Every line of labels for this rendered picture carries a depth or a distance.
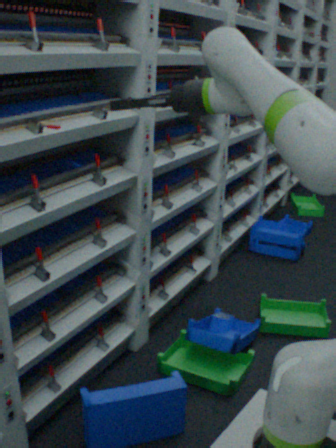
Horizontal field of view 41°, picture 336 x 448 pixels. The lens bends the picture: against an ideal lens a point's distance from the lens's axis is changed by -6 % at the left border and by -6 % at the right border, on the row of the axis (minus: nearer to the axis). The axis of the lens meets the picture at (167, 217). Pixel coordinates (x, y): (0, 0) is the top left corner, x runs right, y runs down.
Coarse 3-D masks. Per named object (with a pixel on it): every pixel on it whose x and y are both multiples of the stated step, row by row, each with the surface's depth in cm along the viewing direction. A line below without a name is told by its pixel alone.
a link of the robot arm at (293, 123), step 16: (288, 96) 74; (304, 96) 73; (272, 112) 75; (288, 112) 72; (304, 112) 70; (320, 112) 69; (272, 128) 75; (288, 128) 71; (304, 128) 68; (320, 128) 66; (288, 144) 71; (304, 144) 67; (320, 144) 65; (288, 160) 72; (304, 160) 67; (320, 160) 65; (304, 176) 68; (320, 176) 66; (320, 192) 69
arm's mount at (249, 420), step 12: (264, 396) 102; (252, 408) 99; (240, 420) 95; (252, 420) 95; (228, 432) 92; (240, 432) 92; (252, 432) 92; (216, 444) 89; (228, 444) 89; (240, 444) 89
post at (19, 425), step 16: (0, 256) 104; (0, 272) 105; (0, 288) 106; (0, 304) 107; (0, 320) 108; (0, 368) 110; (16, 368) 116; (0, 384) 111; (16, 384) 117; (0, 400) 112; (16, 400) 118; (0, 416) 113; (16, 432) 120
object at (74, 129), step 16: (112, 96) 149; (128, 96) 146; (112, 112) 139; (128, 112) 144; (48, 128) 114; (64, 128) 117; (80, 128) 122; (96, 128) 129; (112, 128) 136; (0, 144) 98; (16, 144) 102; (32, 144) 108; (48, 144) 113; (64, 144) 119; (0, 160) 100
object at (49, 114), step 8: (80, 104) 129; (88, 104) 131; (96, 104) 133; (104, 104) 137; (40, 112) 114; (48, 112) 116; (56, 112) 118; (64, 112) 122; (72, 112) 125; (80, 112) 128; (0, 120) 103; (8, 120) 104; (16, 120) 106; (24, 120) 109; (40, 120) 115; (56, 120) 117; (0, 128) 102; (16, 128) 105
